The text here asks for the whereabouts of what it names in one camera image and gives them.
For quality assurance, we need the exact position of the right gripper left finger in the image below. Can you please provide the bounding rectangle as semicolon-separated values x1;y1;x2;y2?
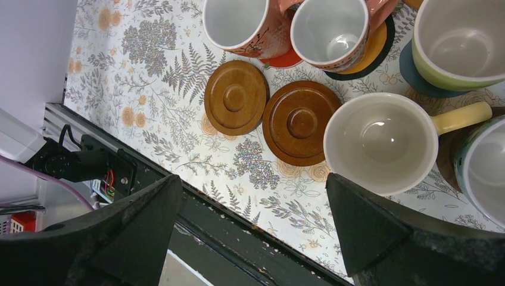
1;175;183;285

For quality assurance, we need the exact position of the light wooden round coaster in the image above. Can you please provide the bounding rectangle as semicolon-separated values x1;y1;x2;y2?
403;0;423;11

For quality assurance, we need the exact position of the orange black face coaster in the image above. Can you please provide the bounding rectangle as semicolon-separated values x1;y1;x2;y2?
325;15;395;81

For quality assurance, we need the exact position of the red round coaster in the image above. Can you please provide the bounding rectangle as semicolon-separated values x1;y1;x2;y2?
259;47;303;69

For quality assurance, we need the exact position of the yellow mug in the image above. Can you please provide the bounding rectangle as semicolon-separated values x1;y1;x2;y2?
323;92;492;196

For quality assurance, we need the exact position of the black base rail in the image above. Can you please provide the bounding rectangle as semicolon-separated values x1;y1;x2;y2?
42;103;345;285

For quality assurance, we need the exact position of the small pink mug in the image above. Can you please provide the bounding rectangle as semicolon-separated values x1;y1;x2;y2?
290;0;398;73

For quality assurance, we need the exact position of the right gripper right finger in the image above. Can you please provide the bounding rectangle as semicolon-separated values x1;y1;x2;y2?
326;173;504;285

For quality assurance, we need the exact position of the brown wooden coaster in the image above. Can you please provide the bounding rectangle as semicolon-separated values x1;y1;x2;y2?
204;60;270;136

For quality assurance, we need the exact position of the brown wooden knob lid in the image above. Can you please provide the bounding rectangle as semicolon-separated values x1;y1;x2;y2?
262;80;342;167

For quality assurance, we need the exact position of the light green mug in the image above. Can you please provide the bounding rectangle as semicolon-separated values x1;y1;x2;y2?
412;0;504;91

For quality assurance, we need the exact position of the blue round coaster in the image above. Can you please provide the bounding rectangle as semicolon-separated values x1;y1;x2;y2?
399;41;469;99

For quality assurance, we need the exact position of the salmon mug with handle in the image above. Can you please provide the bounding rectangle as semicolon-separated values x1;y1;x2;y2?
202;0;301;59

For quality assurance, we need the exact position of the floral table mat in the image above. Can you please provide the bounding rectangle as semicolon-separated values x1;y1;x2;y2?
64;1;504;278

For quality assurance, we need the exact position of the dark brown right coaster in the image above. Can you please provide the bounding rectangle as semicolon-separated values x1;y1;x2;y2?
437;107;504;192

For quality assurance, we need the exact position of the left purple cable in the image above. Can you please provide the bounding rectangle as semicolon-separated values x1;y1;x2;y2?
0;154;98;212

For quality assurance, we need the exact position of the blue patterned mug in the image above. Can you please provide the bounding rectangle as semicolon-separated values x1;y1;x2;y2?
454;115;504;228

